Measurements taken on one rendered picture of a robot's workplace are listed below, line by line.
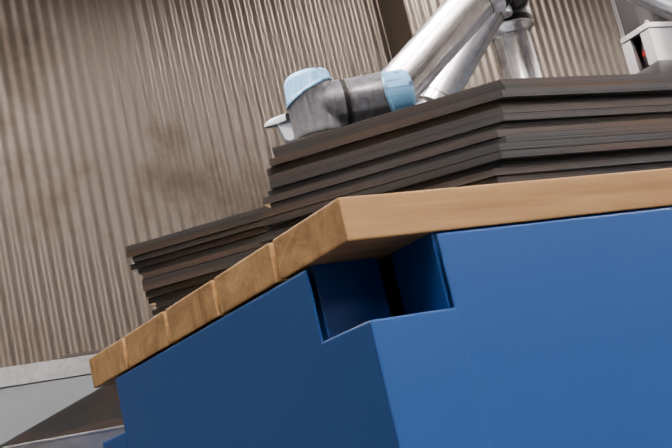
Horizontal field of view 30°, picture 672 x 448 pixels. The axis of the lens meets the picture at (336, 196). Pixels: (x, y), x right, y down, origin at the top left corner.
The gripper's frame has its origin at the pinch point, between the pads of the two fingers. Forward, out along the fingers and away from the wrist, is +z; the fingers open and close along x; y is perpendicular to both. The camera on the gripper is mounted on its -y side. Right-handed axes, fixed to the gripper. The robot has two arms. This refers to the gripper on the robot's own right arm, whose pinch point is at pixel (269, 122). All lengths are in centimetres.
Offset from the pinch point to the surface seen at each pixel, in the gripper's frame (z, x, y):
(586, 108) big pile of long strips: -9, -198, 40
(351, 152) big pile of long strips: 4, -198, 39
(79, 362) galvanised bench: 50, 0, 41
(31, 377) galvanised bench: 59, -5, 42
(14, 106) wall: 89, 237, -73
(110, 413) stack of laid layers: 34, -92, 51
